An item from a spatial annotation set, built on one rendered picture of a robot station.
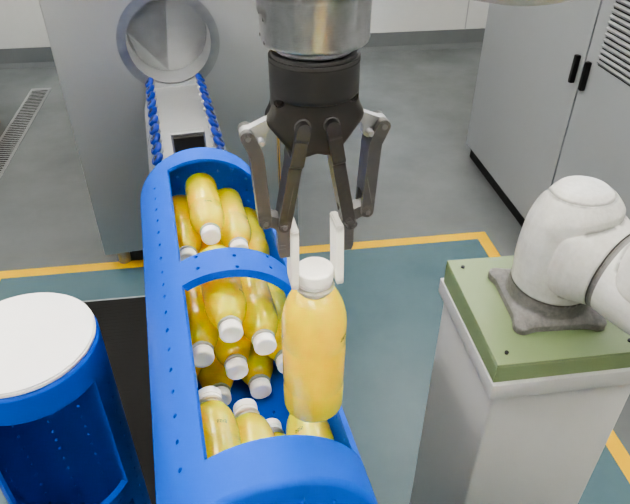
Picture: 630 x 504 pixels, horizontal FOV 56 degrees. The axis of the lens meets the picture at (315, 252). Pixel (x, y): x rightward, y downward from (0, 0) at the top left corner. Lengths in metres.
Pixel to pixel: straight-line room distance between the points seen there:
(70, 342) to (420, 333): 1.76
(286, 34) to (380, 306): 2.39
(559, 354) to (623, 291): 0.19
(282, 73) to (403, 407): 2.01
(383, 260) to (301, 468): 2.38
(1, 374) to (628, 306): 1.08
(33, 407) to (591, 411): 1.07
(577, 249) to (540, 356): 0.21
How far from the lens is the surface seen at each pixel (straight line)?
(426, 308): 2.81
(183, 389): 0.87
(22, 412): 1.22
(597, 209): 1.10
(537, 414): 1.31
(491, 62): 3.72
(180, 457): 0.81
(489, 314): 1.23
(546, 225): 1.12
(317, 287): 0.60
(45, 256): 3.37
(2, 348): 1.28
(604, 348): 1.25
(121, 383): 2.36
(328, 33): 0.46
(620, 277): 1.08
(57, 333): 1.26
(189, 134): 1.84
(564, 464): 1.50
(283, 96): 0.49
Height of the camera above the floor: 1.85
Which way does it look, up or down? 37 degrees down
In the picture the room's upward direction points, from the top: straight up
